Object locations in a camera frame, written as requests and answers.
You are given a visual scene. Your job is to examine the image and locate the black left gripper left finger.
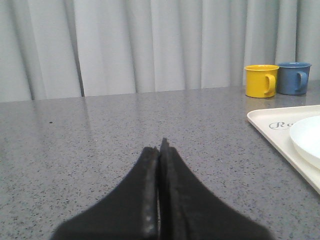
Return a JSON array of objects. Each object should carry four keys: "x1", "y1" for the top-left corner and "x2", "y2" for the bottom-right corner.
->
[{"x1": 51, "y1": 147, "x2": 159, "y2": 240}]

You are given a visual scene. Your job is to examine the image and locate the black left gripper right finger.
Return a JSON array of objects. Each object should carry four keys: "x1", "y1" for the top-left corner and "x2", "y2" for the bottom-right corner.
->
[{"x1": 158, "y1": 138, "x2": 274, "y2": 240}]

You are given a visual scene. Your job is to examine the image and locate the white round plate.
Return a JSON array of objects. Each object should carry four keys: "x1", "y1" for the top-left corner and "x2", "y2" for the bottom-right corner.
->
[{"x1": 289, "y1": 115, "x2": 320, "y2": 169}]

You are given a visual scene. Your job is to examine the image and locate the beige rabbit serving tray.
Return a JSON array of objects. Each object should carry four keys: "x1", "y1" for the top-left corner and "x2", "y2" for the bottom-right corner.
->
[{"x1": 247, "y1": 105, "x2": 320, "y2": 192}]

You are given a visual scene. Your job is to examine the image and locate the yellow mug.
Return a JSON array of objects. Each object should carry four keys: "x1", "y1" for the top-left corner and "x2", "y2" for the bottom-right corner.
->
[{"x1": 244, "y1": 64, "x2": 279, "y2": 99}]

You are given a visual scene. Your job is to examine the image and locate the blue mug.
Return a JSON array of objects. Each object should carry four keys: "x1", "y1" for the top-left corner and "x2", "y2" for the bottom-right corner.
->
[{"x1": 276, "y1": 62, "x2": 312, "y2": 96}]

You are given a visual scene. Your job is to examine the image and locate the grey curtain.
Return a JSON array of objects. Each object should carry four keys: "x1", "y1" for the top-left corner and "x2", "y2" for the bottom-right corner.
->
[{"x1": 0, "y1": 0, "x2": 320, "y2": 102}]

